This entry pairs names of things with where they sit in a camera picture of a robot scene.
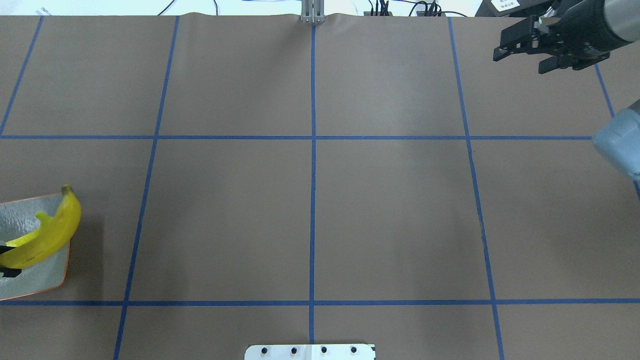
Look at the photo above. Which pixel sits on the bright yellow banana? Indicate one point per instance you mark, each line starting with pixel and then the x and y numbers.
pixel 30 235

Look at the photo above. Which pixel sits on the black usb hub upper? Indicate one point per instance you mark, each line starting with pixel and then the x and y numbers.
pixel 378 8

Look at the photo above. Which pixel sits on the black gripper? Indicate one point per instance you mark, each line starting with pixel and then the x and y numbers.
pixel 588 31

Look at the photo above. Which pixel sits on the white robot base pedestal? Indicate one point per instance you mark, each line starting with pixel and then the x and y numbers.
pixel 326 351

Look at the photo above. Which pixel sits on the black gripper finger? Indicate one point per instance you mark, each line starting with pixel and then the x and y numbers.
pixel 10 272

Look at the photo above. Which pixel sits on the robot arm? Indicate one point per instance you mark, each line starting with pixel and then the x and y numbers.
pixel 623 16

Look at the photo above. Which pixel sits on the grey square plate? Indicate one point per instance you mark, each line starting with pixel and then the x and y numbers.
pixel 17 218

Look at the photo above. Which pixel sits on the aluminium frame post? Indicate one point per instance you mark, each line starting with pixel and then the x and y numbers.
pixel 312 11

